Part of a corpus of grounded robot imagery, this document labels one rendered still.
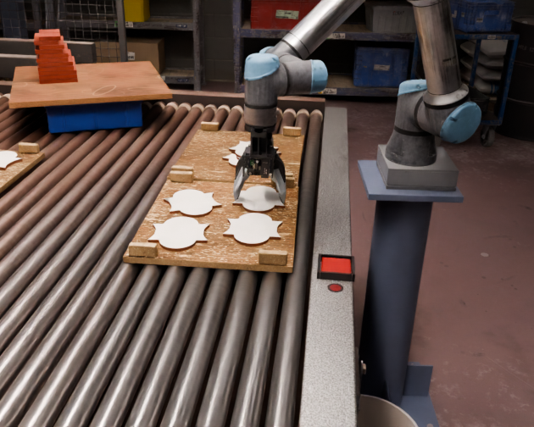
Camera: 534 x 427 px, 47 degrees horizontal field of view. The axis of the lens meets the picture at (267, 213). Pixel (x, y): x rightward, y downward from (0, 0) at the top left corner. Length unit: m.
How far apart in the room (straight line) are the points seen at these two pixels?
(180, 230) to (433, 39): 0.76
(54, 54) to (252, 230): 1.12
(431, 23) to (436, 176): 0.46
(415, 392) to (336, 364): 1.35
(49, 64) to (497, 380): 1.99
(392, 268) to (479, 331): 0.93
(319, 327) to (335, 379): 0.13
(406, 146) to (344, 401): 0.99
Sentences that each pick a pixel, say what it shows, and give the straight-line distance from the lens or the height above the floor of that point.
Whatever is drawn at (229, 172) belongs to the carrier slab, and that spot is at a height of 0.94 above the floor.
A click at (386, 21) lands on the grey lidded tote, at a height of 0.74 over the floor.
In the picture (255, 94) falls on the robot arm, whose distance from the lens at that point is 1.36.
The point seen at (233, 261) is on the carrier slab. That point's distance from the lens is 1.25.
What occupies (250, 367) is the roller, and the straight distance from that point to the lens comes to 1.01.
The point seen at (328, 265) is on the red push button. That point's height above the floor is 0.93.
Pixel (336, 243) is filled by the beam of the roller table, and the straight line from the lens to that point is 1.38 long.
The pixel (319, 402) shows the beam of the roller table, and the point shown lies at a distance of 0.96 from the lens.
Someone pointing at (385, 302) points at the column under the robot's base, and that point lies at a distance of 2.01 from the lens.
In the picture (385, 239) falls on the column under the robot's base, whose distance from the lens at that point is 1.91.
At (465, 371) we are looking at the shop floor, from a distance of 2.56.
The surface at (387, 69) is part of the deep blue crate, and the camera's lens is 5.91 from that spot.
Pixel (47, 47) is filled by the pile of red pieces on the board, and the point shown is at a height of 1.16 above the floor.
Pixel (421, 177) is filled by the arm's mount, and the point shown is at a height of 0.91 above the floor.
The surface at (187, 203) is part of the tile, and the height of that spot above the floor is 0.94.
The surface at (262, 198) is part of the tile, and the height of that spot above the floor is 0.94.
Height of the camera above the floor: 1.57
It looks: 26 degrees down
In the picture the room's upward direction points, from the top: 2 degrees clockwise
